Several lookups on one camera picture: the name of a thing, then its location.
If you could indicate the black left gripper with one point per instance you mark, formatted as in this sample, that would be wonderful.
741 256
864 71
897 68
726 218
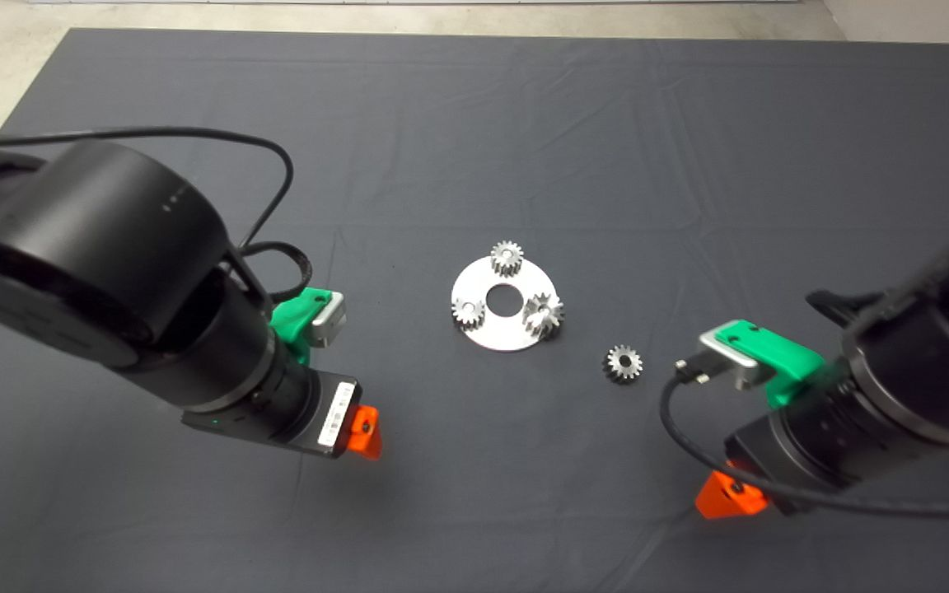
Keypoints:
318 412

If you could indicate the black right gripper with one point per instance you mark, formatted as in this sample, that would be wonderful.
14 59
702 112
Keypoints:
796 461

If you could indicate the small steel gear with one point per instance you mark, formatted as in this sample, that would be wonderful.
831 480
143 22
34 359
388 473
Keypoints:
616 368
468 311
507 258

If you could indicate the large steel gear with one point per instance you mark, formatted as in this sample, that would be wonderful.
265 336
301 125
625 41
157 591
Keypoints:
542 315

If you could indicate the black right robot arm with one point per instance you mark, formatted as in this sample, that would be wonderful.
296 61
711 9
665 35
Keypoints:
936 354

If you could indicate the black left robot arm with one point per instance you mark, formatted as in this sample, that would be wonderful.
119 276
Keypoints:
95 231

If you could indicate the round metal plate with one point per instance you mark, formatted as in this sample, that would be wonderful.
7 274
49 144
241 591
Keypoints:
507 333

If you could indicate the dark grey table cloth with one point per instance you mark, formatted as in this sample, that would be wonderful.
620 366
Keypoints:
474 123

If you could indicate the silver left camera box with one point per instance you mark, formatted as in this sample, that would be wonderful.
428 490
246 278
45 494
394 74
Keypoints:
328 319

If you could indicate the silver camera box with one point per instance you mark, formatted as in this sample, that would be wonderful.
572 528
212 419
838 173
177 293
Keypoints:
722 350
328 319

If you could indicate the green left camera mount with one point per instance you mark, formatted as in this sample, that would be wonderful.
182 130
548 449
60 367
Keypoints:
293 317

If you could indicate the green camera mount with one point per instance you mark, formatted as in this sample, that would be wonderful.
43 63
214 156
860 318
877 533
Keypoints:
779 354
293 317

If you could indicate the silver right camera box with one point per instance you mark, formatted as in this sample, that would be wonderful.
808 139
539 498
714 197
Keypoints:
722 350

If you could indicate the green right camera mount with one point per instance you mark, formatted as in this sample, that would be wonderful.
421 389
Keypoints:
779 354

